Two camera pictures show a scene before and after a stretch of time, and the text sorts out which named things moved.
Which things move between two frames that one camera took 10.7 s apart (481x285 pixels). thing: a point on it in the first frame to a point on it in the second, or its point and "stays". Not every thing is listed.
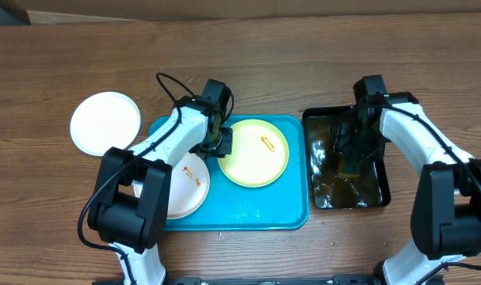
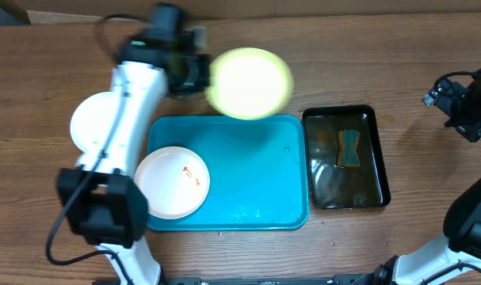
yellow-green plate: x=259 y=154 to x=250 y=84
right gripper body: x=367 y=144 to x=449 y=99
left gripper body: x=224 y=147 to x=197 y=77
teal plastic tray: x=283 y=204 stays
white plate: x=188 y=187 stays
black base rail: x=337 y=279 stays
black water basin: x=341 y=183 stays
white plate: x=101 y=121 stays
